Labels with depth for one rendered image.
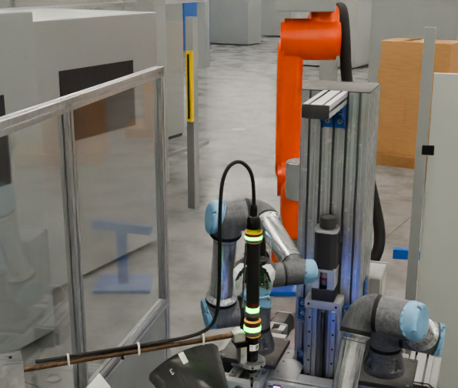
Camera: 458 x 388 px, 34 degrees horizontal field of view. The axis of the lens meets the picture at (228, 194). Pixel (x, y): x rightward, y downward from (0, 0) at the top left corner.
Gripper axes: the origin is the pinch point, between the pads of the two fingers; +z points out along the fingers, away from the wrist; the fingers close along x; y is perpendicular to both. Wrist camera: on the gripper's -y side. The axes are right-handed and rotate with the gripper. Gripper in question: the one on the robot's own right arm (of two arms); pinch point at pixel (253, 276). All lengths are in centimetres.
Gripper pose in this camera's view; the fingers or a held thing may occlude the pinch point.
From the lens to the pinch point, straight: 201.2
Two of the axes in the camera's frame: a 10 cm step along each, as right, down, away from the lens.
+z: -0.9, 2.8, -9.6
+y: 0.0, 9.6, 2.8
